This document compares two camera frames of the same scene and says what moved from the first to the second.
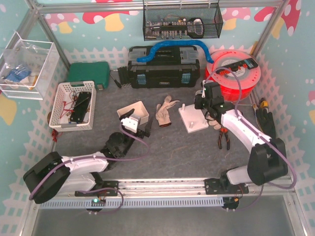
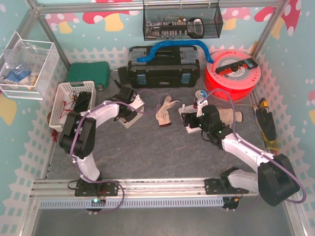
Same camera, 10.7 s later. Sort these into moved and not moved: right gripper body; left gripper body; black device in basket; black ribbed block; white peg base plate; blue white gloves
Moved: right gripper body; left gripper body
Not moved: black device in basket; black ribbed block; white peg base plate; blue white gloves
